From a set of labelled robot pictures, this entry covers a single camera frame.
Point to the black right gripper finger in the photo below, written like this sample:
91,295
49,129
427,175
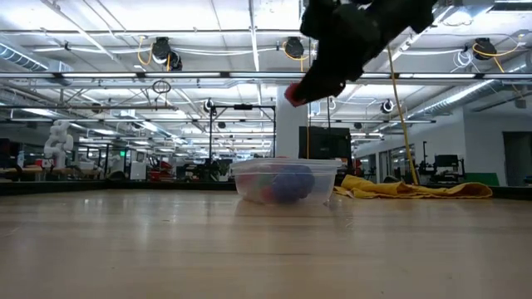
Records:
320,85

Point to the small pinkish red toy fruit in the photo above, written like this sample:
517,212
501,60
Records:
290,99

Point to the purple toy grape bunch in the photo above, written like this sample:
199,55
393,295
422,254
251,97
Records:
293,182

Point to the clear plastic tupperware container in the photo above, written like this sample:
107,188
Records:
245,195

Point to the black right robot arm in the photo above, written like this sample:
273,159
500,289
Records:
411,12

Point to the white square column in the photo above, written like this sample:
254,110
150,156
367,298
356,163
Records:
291,133

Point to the black screen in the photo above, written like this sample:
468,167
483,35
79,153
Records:
326,143

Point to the black gantry stand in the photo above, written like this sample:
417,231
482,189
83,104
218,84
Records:
243,107

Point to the mustard yellow folded cloth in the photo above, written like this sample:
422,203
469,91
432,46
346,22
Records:
395,190

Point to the black workstation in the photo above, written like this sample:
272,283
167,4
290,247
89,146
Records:
446,162

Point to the green panel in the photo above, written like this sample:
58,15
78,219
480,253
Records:
482,179

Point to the dark doorway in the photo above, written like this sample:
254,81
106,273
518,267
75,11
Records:
517,158

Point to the white robot figure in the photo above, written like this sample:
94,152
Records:
58,143

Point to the silver ventilation duct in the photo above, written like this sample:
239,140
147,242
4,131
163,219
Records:
457,97

